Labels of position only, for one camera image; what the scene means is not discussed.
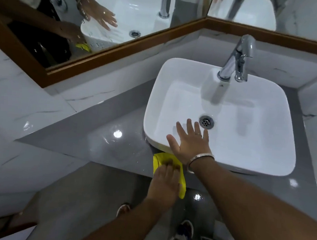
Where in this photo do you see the brown wooden door frame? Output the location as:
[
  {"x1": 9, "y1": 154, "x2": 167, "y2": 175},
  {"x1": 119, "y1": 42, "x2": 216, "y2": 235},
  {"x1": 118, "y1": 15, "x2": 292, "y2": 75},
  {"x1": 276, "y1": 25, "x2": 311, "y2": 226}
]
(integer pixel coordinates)
[{"x1": 0, "y1": 191, "x2": 40, "y2": 240}]

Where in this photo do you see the silver bracelet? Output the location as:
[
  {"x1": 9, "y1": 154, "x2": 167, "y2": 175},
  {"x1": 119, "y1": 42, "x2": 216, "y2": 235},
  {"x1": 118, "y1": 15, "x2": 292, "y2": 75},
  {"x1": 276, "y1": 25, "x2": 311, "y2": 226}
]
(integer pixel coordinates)
[{"x1": 186, "y1": 152, "x2": 216, "y2": 176}]

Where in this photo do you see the person's right shoe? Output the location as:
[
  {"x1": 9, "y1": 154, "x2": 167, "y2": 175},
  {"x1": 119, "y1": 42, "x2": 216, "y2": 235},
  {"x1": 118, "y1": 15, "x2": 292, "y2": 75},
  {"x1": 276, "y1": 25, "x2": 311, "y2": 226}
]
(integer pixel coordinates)
[{"x1": 164, "y1": 218, "x2": 195, "y2": 240}]

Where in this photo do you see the person's left shoe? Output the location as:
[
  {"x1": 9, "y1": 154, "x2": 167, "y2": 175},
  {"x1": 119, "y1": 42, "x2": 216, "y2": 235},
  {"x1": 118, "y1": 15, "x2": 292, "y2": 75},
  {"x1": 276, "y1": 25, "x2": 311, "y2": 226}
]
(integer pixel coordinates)
[{"x1": 116, "y1": 202, "x2": 131, "y2": 219}]

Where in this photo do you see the person's right hand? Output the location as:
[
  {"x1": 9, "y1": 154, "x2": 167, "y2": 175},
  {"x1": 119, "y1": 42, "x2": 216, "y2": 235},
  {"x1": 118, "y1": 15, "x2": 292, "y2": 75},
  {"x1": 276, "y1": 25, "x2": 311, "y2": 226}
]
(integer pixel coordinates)
[{"x1": 164, "y1": 117, "x2": 218, "y2": 167}]

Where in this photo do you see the person's right forearm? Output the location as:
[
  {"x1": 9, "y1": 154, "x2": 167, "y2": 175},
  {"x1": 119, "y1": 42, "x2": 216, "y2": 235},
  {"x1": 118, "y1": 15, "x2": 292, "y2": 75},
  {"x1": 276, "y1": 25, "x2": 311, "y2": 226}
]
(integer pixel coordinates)
[{"x1": 184, "y1": 154, "x2": 317, "y2": 240}]

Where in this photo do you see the yellow cloth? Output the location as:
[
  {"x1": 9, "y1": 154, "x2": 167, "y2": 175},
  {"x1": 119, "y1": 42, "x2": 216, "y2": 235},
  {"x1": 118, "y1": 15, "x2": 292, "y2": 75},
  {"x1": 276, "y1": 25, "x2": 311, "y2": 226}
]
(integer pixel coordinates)
[{"x1": 150, "y1": 151, "x2": 189, "y2": 200}]

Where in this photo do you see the person's shoe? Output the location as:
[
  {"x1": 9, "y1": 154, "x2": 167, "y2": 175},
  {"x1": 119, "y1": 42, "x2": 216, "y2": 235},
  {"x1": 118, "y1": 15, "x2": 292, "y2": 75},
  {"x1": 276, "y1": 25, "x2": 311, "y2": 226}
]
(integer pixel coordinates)
[
  {"x1": 116, "y1": 202, "x2": 131, "y2": 219},
  {"x1": 164, "y1": 218, "x2": 195, "y2": 240}
]

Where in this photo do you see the chrome basin faucet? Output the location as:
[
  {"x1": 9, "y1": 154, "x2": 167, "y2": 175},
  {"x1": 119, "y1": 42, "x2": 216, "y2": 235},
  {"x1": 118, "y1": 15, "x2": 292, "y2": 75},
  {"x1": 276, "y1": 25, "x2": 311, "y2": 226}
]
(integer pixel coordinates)
[{"x1": 216, "y1": 32, "x2": 257, "y2": 84}]

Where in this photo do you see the chrome sink drain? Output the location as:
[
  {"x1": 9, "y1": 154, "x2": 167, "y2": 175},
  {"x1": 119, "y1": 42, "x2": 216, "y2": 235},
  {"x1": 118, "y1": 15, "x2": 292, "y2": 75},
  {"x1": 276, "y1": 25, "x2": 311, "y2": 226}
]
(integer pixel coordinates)
[{"x1": 198, "y1": 115, "x2": 215, "y2": 130}]

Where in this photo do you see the person's left hand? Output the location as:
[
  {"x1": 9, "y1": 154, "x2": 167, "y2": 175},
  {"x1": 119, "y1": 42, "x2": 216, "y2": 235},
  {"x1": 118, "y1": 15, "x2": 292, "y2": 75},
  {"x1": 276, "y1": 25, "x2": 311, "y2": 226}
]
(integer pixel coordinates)
[{"x1": 145, "y1": 160, "x2": 183, "y2": 212}]

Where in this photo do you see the white ceramic sink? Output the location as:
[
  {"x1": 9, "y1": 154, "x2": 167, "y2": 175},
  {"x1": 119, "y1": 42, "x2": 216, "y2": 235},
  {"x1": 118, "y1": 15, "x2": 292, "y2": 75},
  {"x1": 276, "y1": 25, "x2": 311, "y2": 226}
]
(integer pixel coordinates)
[{"x1": 140, "y1": 55, "x2": 303, "y2": 179}]

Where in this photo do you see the person's left forearm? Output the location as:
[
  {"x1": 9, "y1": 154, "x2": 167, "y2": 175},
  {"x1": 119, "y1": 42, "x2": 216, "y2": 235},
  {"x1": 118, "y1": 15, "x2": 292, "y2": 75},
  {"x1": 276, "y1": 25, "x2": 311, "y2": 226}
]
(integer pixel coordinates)
[{"x1": 77, "y1": 193, "x2": 175, "y2": 240}]

